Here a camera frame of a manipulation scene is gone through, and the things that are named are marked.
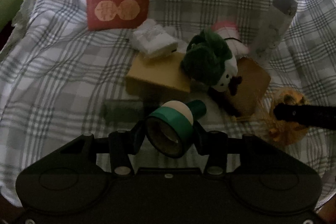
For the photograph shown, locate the brown leather wallet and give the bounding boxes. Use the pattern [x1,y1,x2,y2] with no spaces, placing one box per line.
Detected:
[228,57,271,118]

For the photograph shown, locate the white tissue pack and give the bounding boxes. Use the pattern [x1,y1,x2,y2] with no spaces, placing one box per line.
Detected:
[129,19,178,59]

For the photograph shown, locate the pink white plush toy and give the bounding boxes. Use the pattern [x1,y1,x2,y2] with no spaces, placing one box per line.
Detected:
[211,20,249,57]

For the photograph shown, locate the grey white plaid cloth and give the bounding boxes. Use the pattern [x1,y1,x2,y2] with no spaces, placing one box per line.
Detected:
[1,0,335,206]

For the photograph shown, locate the cream wooden egg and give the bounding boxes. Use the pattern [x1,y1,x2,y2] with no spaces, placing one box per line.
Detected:
[162,101,194,125]

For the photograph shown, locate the dark green marker pen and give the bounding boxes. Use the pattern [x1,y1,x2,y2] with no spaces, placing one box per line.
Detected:
[102,100,143,123]

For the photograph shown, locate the tan cardboard box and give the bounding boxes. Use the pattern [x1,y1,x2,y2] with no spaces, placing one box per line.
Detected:
[125,52,190,96]

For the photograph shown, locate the green white plush toy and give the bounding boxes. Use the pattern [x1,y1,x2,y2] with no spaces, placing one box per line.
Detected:
[180,28,249,96]

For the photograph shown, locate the green tape roll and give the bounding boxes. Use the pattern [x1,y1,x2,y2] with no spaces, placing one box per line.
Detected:
[145,106,194,159]

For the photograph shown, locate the clear bottle with dark cap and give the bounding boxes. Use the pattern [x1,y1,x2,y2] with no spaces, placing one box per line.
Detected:
[250,0,298,66]

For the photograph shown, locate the red envelope with gold emblem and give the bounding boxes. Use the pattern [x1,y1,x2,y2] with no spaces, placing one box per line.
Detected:
[87,0,150,31]

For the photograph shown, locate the orange yellow plush toy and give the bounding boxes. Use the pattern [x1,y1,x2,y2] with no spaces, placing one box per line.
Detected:
[265,88,309,147]

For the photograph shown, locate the dark green cylinder tube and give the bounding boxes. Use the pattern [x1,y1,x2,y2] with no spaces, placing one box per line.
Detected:
[186,100,207,120]

